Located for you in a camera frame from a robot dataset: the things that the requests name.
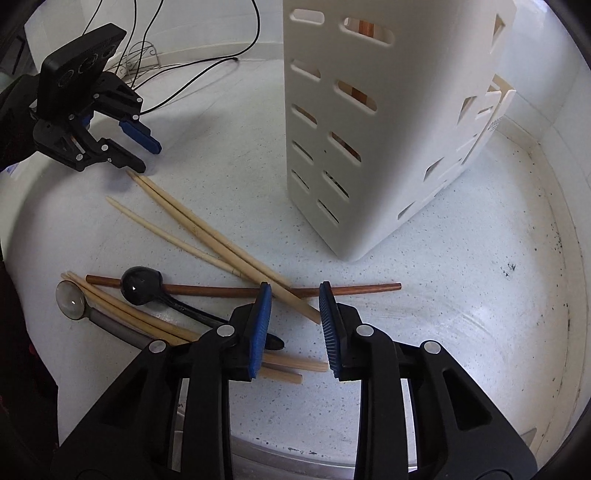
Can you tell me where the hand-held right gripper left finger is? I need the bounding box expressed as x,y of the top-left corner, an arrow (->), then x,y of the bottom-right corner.
50,281 -> 273,480

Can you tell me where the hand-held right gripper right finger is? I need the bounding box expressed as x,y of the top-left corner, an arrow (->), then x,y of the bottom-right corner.
318,281 -> 539,480

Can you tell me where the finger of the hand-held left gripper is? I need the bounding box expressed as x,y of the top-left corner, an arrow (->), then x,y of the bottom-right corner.
90,74 -> 161,154
75,126 -> 147,174

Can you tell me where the reddish brown chopstick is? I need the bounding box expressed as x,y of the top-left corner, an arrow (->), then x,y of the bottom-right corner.
85,274 -> 402,298
344,17 -> 393,158

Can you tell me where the black plastic spoon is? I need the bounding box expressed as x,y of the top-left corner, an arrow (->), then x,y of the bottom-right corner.
121,266 -> 286,349

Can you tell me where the grey handled spoon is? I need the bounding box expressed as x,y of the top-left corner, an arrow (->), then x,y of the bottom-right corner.
55,281 -> 155,347

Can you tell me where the white slotted utensil holder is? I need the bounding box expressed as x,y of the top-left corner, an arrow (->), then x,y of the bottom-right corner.
283,0 -> 518,260

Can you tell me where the person's left hand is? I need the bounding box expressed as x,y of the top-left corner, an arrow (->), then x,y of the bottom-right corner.
0,74 -> 42,171

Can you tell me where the person's dark clothing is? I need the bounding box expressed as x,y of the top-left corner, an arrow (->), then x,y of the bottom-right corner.
0,258 -> 63,480

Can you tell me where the black cable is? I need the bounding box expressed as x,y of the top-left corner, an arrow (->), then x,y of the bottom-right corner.
78,0 -> 107,38
136,0 -> 262,116

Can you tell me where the white wire rack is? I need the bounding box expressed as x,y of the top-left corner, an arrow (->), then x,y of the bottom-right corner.
121,41 -> 160,78

